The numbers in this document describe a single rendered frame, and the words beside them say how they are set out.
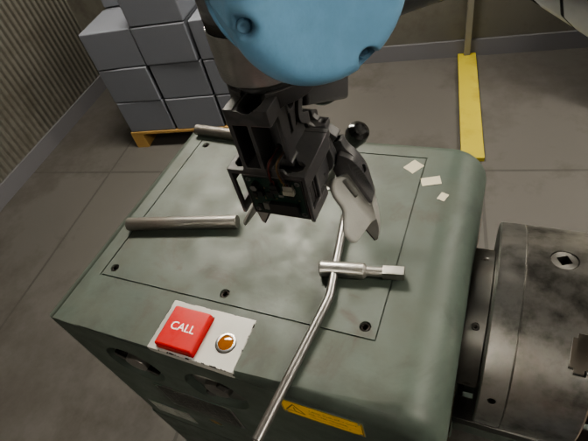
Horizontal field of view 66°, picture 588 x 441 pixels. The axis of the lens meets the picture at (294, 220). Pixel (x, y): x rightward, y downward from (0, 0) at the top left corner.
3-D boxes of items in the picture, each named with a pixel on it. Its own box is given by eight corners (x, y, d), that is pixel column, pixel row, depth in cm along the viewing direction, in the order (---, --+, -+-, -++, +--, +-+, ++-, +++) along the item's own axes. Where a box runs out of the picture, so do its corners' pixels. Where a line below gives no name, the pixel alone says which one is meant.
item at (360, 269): (405, 271, 61) (322, 266, 64) (405, 262, 59) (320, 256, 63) (404, 285, 60) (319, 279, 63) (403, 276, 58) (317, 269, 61)
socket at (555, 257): (542, 267, 63) (545, 253, 61) (565, 263, 63) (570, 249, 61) (554, 285, 60) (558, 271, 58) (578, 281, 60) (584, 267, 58)
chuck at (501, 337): (465, 454, 73) (488, 344, 52) (484, 303, 93) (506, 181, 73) (488, 462, 71) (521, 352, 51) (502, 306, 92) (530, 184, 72)
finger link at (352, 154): (345, 212, 45) (289, 150, 42) (349, 199, 46) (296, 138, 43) (382, 199, 42) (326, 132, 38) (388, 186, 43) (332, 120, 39)
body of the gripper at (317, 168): (242, 216, 42) (197, 105, 33) (277, 156, 47) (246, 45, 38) (319, 227, 39) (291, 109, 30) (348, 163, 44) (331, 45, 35)
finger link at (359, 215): (362, 273, 45) (304, 213, 41) (377, 229, 48) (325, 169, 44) (388, 269, 43) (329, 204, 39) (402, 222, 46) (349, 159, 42)
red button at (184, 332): (158, 349, 61) (152, 341, 60) (181, 311, 65) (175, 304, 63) (195, 360, 59) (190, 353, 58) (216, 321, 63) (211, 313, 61)
